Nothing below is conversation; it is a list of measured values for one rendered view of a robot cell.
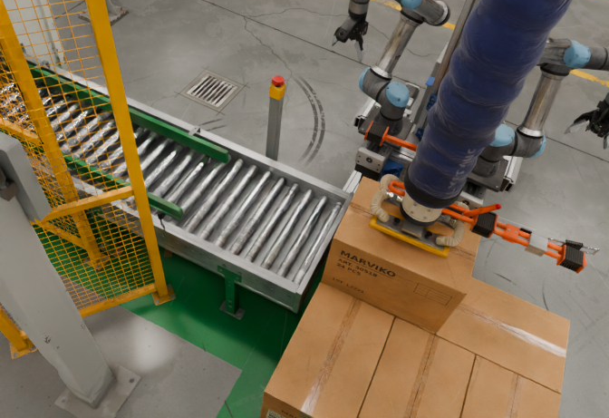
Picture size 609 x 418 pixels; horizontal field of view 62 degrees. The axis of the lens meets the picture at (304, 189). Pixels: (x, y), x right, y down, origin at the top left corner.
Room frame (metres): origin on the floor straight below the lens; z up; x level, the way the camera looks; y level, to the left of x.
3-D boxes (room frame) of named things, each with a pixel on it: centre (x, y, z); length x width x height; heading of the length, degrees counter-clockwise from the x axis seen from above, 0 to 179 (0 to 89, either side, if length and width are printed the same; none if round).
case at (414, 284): (1.35, -0.50, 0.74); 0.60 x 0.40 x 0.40; 74
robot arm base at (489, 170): (1.73, -0.82, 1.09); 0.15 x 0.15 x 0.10
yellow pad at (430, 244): (1.25, -0.47, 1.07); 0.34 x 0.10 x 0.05; 74
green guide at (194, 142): (2.17, 1.21, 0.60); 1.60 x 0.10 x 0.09; 73
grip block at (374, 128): (1.68, -0.28, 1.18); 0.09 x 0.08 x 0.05; 164
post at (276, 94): (2.10, 0.24, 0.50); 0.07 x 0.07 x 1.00; 73
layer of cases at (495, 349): (0.97, -0.70, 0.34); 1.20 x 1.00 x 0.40; 73
